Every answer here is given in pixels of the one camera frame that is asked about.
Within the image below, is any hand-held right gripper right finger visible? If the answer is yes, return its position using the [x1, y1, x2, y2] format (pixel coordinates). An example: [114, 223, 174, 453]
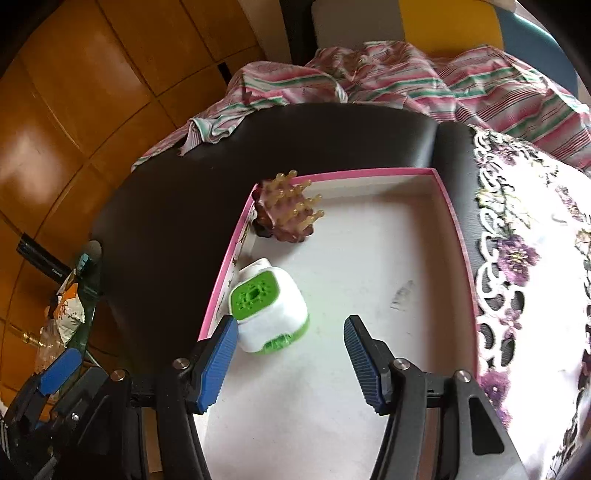
[344, 315, 532, 480]

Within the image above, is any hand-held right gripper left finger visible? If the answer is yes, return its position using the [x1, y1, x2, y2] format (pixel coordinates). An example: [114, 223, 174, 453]
[62, 315, 239, 480]

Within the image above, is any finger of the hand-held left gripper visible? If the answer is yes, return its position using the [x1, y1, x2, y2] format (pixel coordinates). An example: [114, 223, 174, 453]
[9, 348, 83, 430]

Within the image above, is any white and green cube device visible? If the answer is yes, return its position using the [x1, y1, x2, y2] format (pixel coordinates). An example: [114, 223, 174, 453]
[229, 258, 310, 356]

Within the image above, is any pink-rimmed cardboard box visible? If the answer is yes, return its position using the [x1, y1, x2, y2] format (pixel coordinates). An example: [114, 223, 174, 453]
[198, 167, 478, 480]

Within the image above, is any clear plastic bag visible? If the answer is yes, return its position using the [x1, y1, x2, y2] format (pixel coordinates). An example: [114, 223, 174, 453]
[34, 323, 65, 370]

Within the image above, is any orange white snack packet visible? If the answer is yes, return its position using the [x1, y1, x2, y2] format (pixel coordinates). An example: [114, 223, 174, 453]
[48, 272, 86, 344]

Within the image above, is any black remote control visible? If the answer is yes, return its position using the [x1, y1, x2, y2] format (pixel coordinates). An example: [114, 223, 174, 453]
[16, 233, 72, 280]

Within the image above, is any brown massage comb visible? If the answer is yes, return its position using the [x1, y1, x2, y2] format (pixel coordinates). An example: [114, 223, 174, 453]
[253, 170, 325, 244]

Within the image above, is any black leather sofa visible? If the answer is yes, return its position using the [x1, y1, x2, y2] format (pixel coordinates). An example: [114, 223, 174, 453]
[90, 102, 483, 480]

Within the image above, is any white floral embroidered tablecloth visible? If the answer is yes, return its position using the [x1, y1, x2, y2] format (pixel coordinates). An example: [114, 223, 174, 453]
[466, 124, 591, 480]

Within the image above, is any pink green striped cloth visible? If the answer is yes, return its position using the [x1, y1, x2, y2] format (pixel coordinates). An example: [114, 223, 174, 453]
[131, 41, 591, 174]

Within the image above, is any white cushion panel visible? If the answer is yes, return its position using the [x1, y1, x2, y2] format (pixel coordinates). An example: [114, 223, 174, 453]
[311, 0, 402, 49]

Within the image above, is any black cushion panel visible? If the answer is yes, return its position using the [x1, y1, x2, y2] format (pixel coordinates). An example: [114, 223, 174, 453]
[279, 0, 319, 65]

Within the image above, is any yellow cushion panel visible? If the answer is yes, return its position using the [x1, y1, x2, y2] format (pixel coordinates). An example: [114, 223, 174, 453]
[399, 0, 502, 58]

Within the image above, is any blue cushion panel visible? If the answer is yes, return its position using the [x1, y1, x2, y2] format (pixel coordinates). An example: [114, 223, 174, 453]
[499, 9, 580, 95]

